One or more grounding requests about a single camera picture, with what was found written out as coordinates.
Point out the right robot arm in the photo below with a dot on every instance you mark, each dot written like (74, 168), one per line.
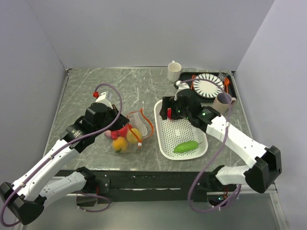
(262, 164)

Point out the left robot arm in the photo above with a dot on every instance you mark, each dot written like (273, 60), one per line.
(27, 197)

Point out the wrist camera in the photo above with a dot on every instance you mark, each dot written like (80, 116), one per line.
(104, 98)
(180, 86)

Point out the clear glass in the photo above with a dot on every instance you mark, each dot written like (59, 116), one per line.
(223, 74)

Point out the red apple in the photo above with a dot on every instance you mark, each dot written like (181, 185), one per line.
(123, 131)

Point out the orange spoon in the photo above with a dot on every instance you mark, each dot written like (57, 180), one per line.
(226, 83)

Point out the beige mug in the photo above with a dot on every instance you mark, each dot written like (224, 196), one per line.
(222, 101)

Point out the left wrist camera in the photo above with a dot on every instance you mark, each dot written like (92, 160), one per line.
(104, 98)

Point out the orange fork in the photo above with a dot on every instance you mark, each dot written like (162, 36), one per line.
(192, 78)

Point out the yellow lemon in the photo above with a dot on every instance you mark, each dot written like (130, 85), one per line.
(134, 136)

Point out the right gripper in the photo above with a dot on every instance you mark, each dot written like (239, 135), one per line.
(167, 102)

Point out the clear zip top bag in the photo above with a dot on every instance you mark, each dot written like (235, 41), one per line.
(138, 120)

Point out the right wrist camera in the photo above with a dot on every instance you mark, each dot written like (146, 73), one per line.
(180, 86)

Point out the white mug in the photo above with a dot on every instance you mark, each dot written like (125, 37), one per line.
(173, 71)

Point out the striped white plate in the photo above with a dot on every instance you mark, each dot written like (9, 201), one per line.
(208, 85)

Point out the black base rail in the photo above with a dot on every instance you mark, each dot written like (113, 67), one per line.
(137, 186)

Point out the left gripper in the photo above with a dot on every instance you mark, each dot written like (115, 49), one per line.
(122, 121)

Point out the orange fruit with leaf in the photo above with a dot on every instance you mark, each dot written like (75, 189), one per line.
(120, 144)

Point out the green bitter gourd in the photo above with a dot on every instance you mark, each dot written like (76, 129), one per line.
(186, 146)

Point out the red wrinkled fruit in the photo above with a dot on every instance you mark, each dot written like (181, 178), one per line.
(169, 113)

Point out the white perforated basket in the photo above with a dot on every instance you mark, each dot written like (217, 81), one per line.
(172, 133)

